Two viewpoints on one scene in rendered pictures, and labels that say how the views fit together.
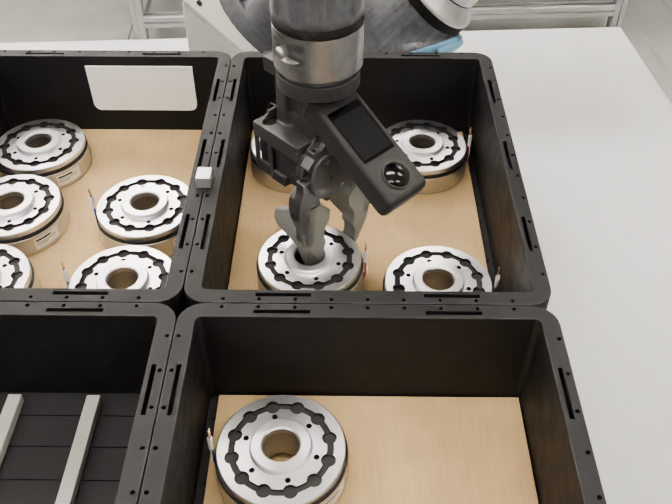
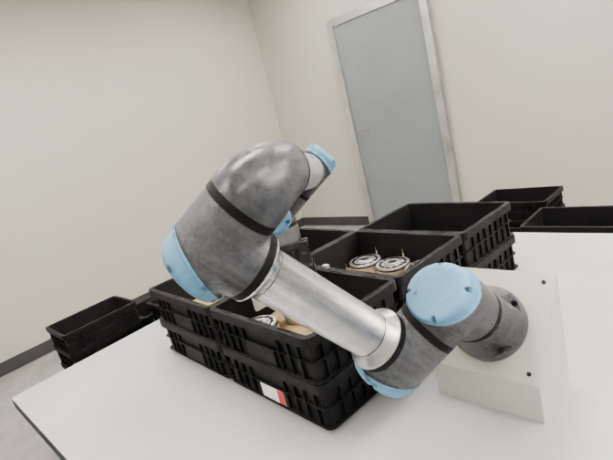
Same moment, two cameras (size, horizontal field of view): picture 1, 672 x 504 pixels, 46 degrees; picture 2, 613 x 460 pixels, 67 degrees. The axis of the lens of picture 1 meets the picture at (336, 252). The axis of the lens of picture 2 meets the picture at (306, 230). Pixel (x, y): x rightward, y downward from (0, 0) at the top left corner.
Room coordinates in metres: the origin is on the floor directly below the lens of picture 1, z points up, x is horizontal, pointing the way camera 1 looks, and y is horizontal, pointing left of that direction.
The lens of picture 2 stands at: (1.50, -0.66, 1.36)
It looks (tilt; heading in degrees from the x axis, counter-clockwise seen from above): 14 degrees down; 141
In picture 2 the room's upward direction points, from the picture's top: 14 degrees counter-clockwise
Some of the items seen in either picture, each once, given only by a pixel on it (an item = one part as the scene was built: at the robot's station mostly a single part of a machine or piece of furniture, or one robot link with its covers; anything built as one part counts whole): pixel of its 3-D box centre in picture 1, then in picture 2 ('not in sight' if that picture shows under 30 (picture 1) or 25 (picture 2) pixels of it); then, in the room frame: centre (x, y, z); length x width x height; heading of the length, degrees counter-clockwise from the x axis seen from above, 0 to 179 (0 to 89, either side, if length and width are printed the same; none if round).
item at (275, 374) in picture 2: not in sight; (313, 354); (0.63, -0.03, 0.76); 0.40 x 0.30 x 0.12; 179
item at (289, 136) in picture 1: (313, 123); (296, 263); (0.59, 0.02, 0.99); 0.09 x 0.08 x 0.12; 44
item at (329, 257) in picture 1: (309, 256); not in sight; (0.55, 0.03, 0.86); 0.05 x 0.05 x 0.01
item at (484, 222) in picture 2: not in sight; (431, 219); (0.63, 0.57, 0.92); 0.40 x 0.30 x 0.02; 179
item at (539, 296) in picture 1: (363, 163); (298, 298); (0.63, -0.03, 0.92); 0.40 x 0.30 x 0.02; 179
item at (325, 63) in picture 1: (315, 46); (285, 235); (0.58, 0.02, 1.07); 0.08 x 0.08 x 0.05
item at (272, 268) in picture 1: (309, 260); not in sight; (0.55, 0.03, 0.86); 0.10 x 0.10 x 0.01
